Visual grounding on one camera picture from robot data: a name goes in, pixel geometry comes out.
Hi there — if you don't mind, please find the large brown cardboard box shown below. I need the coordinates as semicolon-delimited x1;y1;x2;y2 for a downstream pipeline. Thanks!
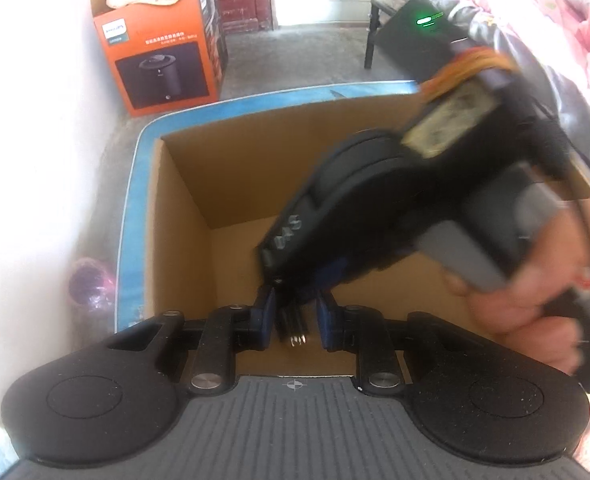
142;91;590;378

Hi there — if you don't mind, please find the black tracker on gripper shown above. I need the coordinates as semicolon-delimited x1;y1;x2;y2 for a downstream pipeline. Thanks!
374;0;475;82

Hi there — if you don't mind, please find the dark sofa frame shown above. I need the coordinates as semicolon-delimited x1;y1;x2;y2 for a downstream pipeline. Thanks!
363;0;472;86

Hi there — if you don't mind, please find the black cylindrical flashlight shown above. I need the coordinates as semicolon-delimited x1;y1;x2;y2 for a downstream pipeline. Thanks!
275;306;308;348

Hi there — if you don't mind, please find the orange Philips appliance box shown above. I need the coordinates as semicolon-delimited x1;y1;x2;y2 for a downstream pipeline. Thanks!
90;0;228;117

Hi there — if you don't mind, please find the person's right hand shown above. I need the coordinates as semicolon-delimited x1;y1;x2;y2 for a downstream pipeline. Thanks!
444;208;590;375

